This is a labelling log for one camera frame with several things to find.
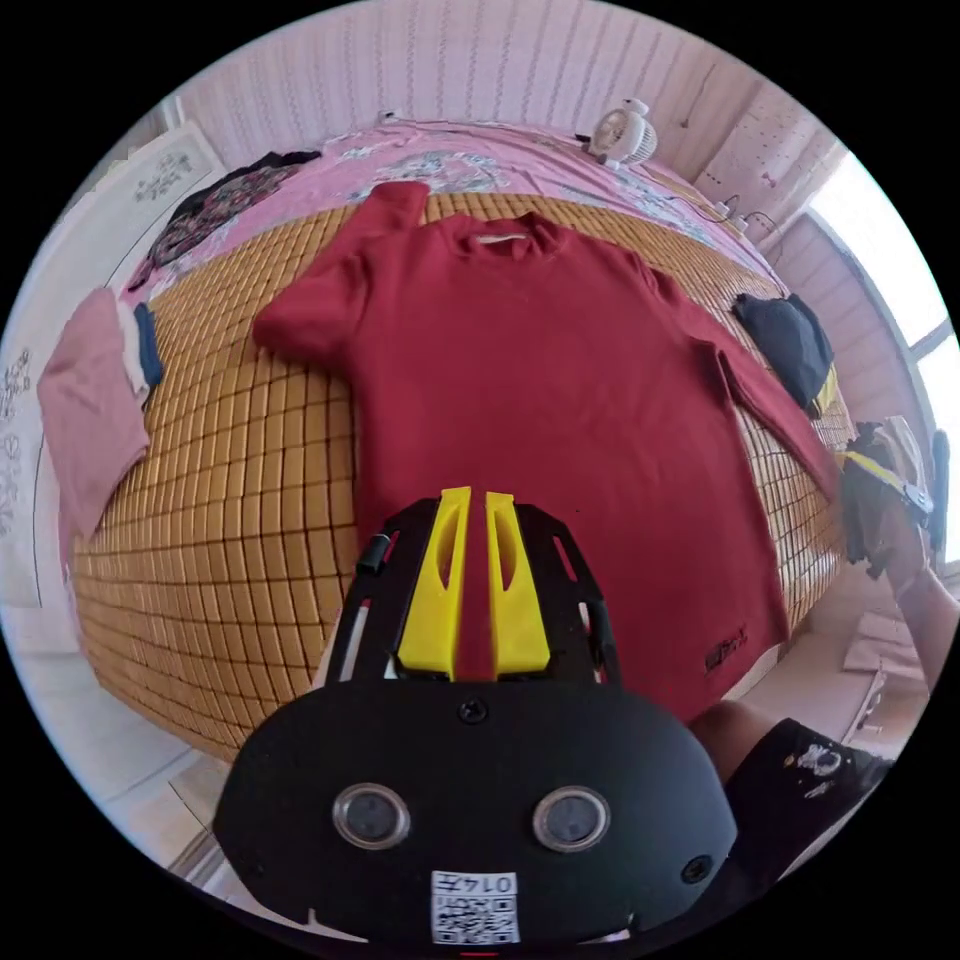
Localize dark floral garment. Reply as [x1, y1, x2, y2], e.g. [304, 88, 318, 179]
[125, 149, 324, 294]

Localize window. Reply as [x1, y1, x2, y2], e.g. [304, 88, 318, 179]
[808, 149, 960, 564]

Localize person's body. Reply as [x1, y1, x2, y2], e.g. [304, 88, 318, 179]
[688, 699, 898, 905]

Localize black garment with yellow stripe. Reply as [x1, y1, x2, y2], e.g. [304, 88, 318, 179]
[732, 292, 838, 421]

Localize red long sleeve shirt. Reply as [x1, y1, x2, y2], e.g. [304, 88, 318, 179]
[251, 179, 846, 726]

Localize person's right forearm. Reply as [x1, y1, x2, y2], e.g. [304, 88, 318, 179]
[896, 563, 960, 693]

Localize person's right hand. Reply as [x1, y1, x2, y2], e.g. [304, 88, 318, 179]
[887, 513, 940, 598]

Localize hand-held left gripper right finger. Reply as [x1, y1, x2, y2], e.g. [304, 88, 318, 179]
[485, 491, 553, 681]

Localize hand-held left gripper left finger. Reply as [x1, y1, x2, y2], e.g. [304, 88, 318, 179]
[396, 486, 475, 682]

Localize bed with woven mat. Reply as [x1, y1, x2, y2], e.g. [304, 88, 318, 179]
[37, 119, 858, 766]

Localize white fan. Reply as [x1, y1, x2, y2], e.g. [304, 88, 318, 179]
[587, 97, 659, 172]

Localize pile of clothes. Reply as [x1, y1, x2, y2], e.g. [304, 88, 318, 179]
[37, 287, 166, 543]

